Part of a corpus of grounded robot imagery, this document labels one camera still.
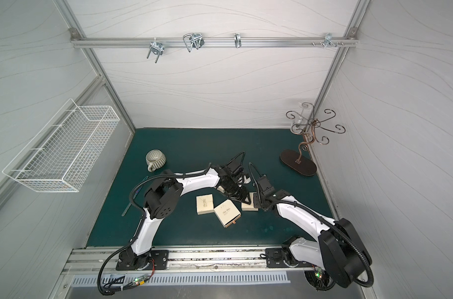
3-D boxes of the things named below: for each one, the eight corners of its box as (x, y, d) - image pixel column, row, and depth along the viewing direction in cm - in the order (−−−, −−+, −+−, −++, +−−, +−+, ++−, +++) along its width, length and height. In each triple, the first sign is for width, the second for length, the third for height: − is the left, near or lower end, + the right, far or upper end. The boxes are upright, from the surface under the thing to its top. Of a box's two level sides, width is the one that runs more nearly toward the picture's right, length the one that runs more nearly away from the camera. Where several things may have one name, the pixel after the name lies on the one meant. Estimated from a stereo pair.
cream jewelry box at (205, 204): (198, 215, 86) (197, 213, 84) (197, 199, 92) (196, 196, 89) (214, 212, 87) (214, 210, 85) (212, 196, 93) (212, 193, 90)
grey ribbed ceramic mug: (144, 173, 100) (141, 167, 96) (151, 155, 108) (148, 149, 104) (162, 173, 100) (159, 167, 96) (167, 155, 108) (165, 149, 104)
